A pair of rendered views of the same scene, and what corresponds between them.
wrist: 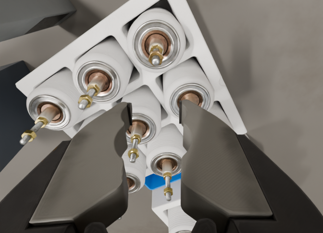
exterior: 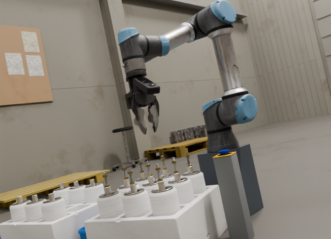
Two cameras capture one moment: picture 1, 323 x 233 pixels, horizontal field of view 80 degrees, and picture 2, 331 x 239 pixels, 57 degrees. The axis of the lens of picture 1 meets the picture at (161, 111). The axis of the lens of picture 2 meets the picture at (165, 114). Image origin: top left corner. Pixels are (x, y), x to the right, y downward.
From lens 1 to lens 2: 98 cm
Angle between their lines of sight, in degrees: 66
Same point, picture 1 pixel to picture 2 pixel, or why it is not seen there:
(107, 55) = (180, 185)
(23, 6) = (223, 186)
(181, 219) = (98, 191)
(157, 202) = not seen: hidden behind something
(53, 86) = (195, 178)
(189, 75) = (140, 197)
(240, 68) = not seen: outside the picture
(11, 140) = (207, 176)
